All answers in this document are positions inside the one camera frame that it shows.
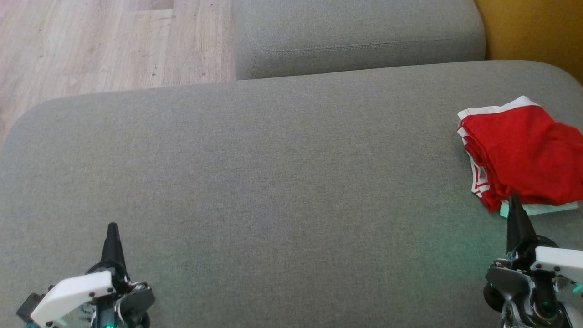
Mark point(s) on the grey sofa back cushion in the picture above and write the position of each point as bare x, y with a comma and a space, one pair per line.
355, 36

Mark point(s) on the mustard yellow cushion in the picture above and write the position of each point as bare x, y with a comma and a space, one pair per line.
537, 32

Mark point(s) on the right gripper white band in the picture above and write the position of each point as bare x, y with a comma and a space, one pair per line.
546, 282

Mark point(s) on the red white sports garment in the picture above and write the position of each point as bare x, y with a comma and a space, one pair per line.
524, 155

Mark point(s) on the grey fabric sofa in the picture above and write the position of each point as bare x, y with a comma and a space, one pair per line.
273, 191

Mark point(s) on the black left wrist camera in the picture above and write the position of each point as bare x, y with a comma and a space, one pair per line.
29, 310

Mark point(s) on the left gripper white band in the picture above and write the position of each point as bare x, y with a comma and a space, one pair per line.
77, 296

